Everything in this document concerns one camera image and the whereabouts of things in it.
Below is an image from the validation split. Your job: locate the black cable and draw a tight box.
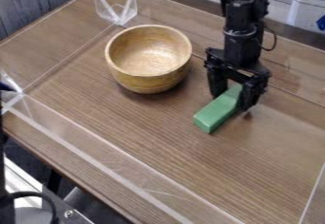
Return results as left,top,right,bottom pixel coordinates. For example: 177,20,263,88
0,191,62,224

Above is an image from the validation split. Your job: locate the white container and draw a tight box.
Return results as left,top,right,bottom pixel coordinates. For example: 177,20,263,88
288,0,325,34

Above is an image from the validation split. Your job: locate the brown wooden bowl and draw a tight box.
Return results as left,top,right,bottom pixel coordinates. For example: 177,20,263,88
105,25,192,94

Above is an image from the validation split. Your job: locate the grey metal bracket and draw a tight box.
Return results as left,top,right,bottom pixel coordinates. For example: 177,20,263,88
42,187,96,224

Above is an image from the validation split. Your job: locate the clear acrylic corner bracket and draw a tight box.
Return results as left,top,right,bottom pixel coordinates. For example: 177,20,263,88
94,0,138,26

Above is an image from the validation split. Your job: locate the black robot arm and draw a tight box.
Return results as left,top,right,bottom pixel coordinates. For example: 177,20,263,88
205,0,278,111

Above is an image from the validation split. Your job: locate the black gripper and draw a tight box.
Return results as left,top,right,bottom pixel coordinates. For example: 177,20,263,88
205,47,272,111

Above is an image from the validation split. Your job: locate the green rectangular block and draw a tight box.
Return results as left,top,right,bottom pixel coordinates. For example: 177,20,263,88
193,84,243,133

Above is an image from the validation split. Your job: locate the clear acrylic front wall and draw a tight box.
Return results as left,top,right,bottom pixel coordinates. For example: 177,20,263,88
0,72,244,224

